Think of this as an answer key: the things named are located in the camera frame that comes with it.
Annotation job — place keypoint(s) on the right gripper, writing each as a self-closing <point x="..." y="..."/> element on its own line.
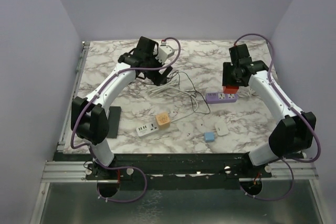
<point x="227" y="80"/>

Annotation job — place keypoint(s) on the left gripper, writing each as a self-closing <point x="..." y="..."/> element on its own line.
<point x="157" y="77"/>

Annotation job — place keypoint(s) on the red cube socket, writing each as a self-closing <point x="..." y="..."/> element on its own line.
<point x="230" y="89"/>

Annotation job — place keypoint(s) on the purple power strip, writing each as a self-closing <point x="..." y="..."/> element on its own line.
<point x="221" y="98"/>

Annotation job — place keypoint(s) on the beige cube socket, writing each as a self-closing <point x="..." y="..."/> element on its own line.
<point x="163" y="120"/>

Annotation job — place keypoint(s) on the white power strip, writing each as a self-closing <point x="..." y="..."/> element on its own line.
<point x="152" y="127"/>

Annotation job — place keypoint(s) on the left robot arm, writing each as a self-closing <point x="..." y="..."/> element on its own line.
<point x="89" y="115"/>

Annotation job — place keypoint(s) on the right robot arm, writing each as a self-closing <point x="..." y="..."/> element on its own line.
<point x="293" y="131"/>

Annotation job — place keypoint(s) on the white plug adapter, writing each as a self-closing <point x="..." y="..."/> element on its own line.
<point x="221" y="128"/>

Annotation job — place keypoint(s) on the blue cube plug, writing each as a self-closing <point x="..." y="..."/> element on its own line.
<point x="209" y="137"/>

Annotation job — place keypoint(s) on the black mat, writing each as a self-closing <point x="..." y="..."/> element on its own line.
<point x="114" y="115"/>

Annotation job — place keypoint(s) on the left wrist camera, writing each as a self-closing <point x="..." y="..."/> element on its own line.
<point x="164" y="52"/>

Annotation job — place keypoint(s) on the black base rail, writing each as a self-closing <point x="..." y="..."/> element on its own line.
<point x="169" y="171"/>

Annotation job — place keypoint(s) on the aluminium frame rail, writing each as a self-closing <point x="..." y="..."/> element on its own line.
<point x="74" y="172"/>

